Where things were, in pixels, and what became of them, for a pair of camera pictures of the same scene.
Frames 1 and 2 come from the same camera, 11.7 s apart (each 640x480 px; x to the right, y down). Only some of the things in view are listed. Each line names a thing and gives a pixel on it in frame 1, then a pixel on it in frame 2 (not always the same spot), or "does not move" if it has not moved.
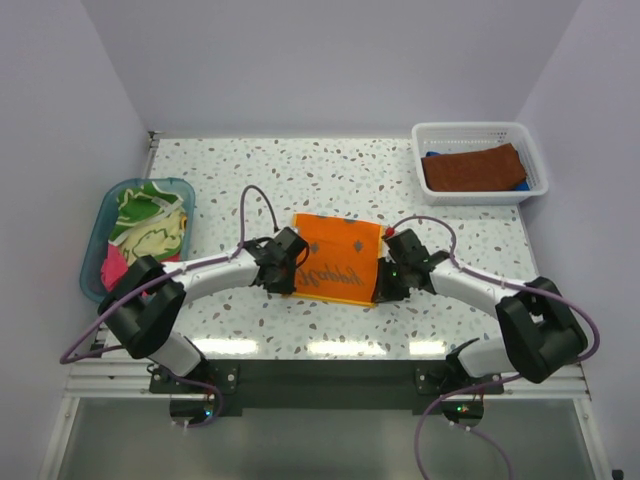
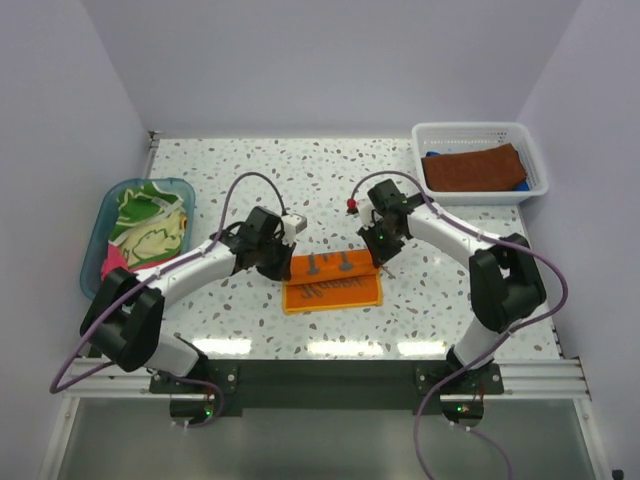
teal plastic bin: (91, 278) does not move
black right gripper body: (394, 283) to (384, 243)
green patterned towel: (149, 221) does not move
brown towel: (491, 169) does not move
